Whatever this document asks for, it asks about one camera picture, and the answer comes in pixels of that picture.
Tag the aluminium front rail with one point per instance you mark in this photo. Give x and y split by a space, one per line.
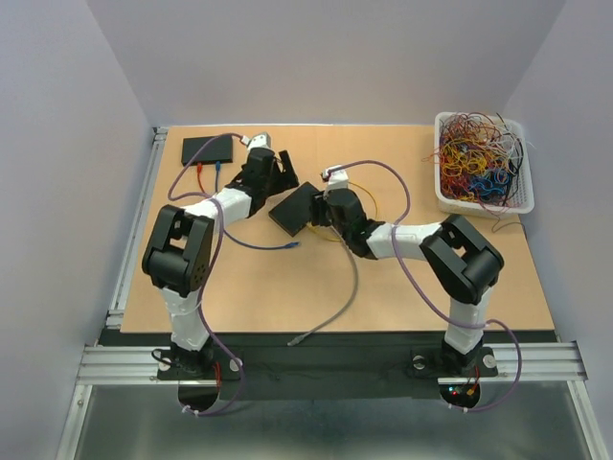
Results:
101 365

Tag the black network switch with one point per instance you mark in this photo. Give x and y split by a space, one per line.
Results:
292 214
207 150

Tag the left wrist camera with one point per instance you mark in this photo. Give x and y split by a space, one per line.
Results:
258 141

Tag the white basket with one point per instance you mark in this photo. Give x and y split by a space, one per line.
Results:
481 165

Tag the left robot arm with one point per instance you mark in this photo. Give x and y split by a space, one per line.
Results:
180 255

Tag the aluminium rail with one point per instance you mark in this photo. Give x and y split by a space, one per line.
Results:
101 365
116 310

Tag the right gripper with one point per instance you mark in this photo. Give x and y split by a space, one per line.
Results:
318 204

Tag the aluminium left rail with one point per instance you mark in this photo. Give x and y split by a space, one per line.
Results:
116 310

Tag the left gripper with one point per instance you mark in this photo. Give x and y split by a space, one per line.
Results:
288 179

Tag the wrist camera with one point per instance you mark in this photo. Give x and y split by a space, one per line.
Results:
258 141
335 177

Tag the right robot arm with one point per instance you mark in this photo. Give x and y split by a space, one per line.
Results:
465 263

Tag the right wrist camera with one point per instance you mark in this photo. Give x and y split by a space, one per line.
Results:
335 177

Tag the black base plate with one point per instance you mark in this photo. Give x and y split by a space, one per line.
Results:
340 366

